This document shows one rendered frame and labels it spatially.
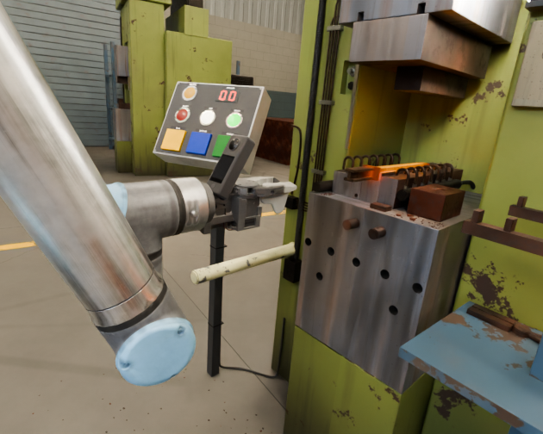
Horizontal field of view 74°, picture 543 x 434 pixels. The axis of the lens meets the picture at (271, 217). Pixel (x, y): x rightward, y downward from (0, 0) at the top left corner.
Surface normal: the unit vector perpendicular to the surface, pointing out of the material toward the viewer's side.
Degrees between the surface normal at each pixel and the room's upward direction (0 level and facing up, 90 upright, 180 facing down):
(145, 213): 74
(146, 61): 90
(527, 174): 90
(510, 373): 0
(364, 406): 90
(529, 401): 0
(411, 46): 90
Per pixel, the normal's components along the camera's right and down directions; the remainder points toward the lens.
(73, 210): 0.63, 0.20
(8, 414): 0.07, -0.95
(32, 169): 0.42, 0.33
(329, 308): -0.73, 0.15
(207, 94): -0.29, -0.26
